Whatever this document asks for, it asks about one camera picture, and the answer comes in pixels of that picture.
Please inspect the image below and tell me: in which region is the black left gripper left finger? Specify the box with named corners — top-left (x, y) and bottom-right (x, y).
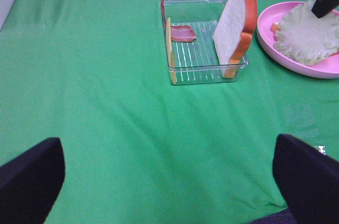
top-left (1, 138), bottom-right (65, 223)

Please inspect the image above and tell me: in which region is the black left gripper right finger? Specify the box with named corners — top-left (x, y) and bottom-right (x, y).
top-left (272, 134), bottom-right (338, 223)

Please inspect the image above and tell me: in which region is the green lettuce leaf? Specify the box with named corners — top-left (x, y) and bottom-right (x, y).
top-left (273, 0), bottom-right (338, 66)

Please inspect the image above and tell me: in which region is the wavy bacon strip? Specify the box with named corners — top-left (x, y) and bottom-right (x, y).
top-left (160, 0), bottom-right (197, 42)

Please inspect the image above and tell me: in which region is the pink round plate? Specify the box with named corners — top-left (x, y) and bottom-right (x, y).
top-left (257, 1), bottom-right (338, 79)

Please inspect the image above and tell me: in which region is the green tablecloth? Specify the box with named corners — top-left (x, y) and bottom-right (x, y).
top-left (1, 0), bottom-right (338, 223)

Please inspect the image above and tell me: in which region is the clear left plastic container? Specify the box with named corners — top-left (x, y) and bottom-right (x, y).
top-left (162, 0), bottom-right (248, 85)

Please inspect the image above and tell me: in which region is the yellow cheese slice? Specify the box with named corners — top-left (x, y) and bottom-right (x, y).
top-left (166, 17), bottom-right (177, 85)

